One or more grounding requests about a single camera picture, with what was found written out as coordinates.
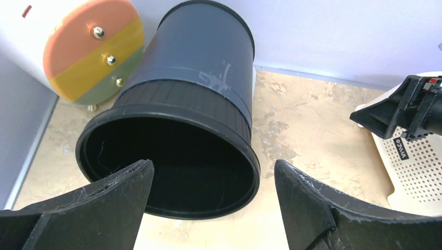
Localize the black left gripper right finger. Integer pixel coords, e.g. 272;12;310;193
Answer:
274;159;441;249

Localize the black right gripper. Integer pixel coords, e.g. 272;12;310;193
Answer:
349;75;441;141

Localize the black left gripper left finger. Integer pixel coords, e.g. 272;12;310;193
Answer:
1;160;154;249

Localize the white drum with coloured drawers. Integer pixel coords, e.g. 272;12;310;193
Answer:
1;0;145;111

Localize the large black plastic bin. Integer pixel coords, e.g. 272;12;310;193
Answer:
76;1;261;220

